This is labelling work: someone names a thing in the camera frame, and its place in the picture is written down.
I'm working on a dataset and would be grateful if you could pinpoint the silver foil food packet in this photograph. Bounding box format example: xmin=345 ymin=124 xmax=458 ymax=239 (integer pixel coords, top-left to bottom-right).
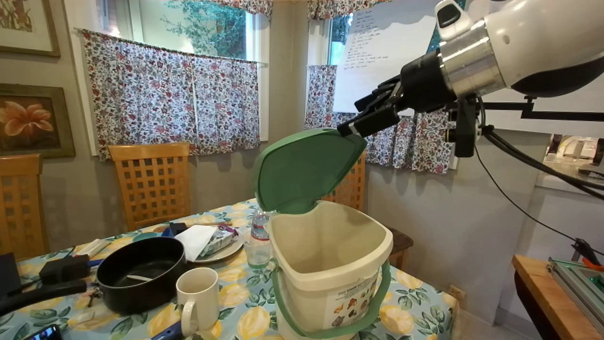
xmin=196 ymin=228 xmax=239 ymax=262

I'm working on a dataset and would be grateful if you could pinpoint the white ceramic mug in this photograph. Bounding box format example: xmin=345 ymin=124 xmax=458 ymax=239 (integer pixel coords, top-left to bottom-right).
xmin=173 ymin=265 xmax=222 ymax=340

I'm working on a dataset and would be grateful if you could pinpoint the dark teal pouch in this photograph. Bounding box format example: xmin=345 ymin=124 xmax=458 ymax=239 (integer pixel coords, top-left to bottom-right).
xmin=160 ymin=222 xmax=188 ymax=241

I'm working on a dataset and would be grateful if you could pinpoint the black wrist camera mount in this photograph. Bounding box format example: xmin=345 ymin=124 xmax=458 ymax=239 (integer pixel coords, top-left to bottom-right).
xmin=447 ymin=93 xmax=482 ymax=160

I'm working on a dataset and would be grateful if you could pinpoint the black smartphone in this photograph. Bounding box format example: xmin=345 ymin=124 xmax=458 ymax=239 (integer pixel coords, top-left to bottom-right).
xmin=24 ymin=324 xmax=63 ymax=340

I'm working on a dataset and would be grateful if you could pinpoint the floral print curtain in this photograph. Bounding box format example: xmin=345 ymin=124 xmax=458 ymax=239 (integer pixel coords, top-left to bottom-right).
xmin=77 ymin=27 xmax=262 ymax=160
xmin=303 ymin=63 xmax=460 ymax=178

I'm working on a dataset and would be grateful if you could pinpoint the framed light picture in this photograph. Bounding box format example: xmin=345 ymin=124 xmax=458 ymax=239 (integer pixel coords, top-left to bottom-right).
xmin=0 ymin=0 xmax=62 ymax=61

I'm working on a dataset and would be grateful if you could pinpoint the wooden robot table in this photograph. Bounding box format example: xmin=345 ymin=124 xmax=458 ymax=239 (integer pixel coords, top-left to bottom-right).
xmin=511 ymin=254 xmax=604 ymax=340

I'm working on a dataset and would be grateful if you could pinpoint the clear plastic water bottle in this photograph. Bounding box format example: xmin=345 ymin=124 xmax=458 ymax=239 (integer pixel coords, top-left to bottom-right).
xmin=243 ymin=212 xmax=275 ymax=271

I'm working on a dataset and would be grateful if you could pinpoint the white paper stack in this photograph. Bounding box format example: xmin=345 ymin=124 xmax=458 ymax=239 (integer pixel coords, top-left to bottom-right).
xmin=71 ymin=237 xmax=114 ymax=260

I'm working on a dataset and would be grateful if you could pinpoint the black frying pan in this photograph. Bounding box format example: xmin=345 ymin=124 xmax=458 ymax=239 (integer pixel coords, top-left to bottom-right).
xmin=0 ymin=237 xmax=188 ymax=318

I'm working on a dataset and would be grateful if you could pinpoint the white trash can green lid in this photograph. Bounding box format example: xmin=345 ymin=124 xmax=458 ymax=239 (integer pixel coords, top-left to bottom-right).
xmin=252 ymin=129 xmax=394 ymax=340

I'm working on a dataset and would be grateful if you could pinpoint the metal robot mounting plate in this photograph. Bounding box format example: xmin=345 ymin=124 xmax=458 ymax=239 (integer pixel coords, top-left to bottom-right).
xmin=547 ymin=254 xmax=604 ymax=320

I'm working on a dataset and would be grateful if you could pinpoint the white paper napkin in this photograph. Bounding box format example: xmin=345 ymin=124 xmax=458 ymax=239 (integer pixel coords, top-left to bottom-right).
xmin=173 ymin=224 xmax=218 ymax=263

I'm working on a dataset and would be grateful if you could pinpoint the dark blue flat object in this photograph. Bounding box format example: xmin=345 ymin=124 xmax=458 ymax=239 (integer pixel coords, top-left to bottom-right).
xmin=148 ymin=322 xmax=184 ymax=340

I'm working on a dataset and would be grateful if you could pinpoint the black metal boom bar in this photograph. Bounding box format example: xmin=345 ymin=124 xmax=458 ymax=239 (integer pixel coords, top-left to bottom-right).
xmin=479 ymin=97 xmax=604 ymax=124

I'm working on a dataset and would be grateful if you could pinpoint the floral print valance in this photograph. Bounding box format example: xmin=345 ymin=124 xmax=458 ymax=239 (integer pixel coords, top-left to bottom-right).
xmin=209 ymin=0 xmax=275 ymax=18
xmin=305 ymin=0 xmax=392 ymax=22

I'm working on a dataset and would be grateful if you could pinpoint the red black clamp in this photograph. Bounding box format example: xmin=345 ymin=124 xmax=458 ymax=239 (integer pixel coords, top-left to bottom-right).
xmin=571 ymin=237 xmax=601 ymax=271

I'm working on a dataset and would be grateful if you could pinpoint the small black box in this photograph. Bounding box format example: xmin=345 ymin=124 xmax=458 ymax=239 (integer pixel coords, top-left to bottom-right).
xmin=37 ymin=254 xmax=92 ymax=288

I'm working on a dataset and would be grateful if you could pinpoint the framed flower picture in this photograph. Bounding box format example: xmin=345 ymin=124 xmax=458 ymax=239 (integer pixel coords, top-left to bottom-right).
xmin=0 ymin=84 xmax=77 ymax=160

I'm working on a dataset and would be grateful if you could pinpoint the wooden dining chair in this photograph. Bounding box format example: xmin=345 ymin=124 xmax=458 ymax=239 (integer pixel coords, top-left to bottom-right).
xmin=0 ymin=154 xmax=48 ymax=262
xmin=322 ymin=150 xmax=415 ymax=271
xmin=107 ymin=143 xmax=192 ymax=233

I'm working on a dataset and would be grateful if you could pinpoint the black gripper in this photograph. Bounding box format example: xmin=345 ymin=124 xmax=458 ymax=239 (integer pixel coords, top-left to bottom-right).
xmin=335 ymin=52 xmax=460 ymax=141

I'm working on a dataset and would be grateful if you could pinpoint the white round plate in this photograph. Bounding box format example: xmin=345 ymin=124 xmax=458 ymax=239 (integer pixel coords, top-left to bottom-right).
xmin=186 ymin=233 xmax=247 ymax=265

